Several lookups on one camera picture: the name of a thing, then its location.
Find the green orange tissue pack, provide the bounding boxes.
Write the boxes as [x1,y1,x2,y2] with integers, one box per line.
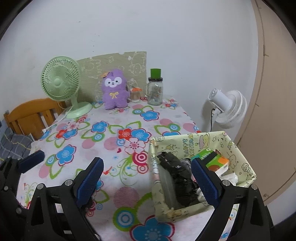
[191,148,229,175]

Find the black plastic bag bundle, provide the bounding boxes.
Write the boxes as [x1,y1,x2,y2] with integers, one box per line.
[158,152,199,207]

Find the grey plaid bedding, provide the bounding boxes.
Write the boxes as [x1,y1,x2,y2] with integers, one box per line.
[0,128,34,162]

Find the white folded tissues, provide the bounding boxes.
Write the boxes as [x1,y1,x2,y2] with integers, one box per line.
[215,166,238,186]

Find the wooden bed headboard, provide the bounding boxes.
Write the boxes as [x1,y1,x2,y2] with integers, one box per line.
[4,98,66,140]

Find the floral tablecloth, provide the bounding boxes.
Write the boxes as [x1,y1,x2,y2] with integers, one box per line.
[16,96,241,241]

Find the yellow cartoon storage box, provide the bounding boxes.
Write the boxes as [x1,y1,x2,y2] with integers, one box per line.
[149,131,256,222]

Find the beige door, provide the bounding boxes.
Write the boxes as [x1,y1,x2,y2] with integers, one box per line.
[236,1,295,204]

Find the green desk fan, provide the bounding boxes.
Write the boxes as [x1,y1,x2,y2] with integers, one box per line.
[41,56,92,119]

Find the white standing fan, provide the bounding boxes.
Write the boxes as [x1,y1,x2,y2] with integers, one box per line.
[208,88,248,130]

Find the purple plush toy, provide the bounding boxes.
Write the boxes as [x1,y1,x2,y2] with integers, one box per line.
[101,69,130,110]

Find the cotton swab container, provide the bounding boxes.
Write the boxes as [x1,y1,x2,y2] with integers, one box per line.
[130,87,142,102]

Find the glass mason jar mug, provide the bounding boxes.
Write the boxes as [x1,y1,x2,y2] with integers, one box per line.
[147,68,163,105]

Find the white fan power cable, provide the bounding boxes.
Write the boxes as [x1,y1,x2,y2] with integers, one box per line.
[41,106,75,134]

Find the green cartoon wall mat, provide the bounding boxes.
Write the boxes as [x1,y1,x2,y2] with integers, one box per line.
[76,51,148,103]

